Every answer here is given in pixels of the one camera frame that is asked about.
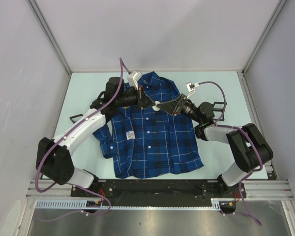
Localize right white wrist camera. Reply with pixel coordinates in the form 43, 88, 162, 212
186, 82, 195, 99

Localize blue plaid button shirt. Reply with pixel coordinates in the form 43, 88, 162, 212
92, 71, 204, 179

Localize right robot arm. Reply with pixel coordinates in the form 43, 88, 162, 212
156, 94, 273, 197

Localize left black frame stand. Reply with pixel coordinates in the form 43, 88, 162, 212
69, 114, 83, 124

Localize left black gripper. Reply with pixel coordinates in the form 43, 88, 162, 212
116, 85, 155, 111

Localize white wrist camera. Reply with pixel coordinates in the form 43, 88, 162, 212
186, 82, 195, 99
127, 71, 143, 90

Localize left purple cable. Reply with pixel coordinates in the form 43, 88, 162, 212
35, 58, 131, 222

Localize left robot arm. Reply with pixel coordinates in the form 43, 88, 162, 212
35, 77, 155, 197

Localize black square frame stand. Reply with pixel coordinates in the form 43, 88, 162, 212
213, 101, 225, 122

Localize grey slotted cable duct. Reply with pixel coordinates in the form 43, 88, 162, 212
35, 199, 236, 211

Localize landscape round brooch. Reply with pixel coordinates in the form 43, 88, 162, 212
152, 101, 160, 111

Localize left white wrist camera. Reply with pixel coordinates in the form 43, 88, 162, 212
127, 71, 143, 90

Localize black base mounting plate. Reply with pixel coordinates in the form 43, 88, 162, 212
70, 178, 246, 199

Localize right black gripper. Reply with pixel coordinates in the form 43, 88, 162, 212
157, 93, 202, 123

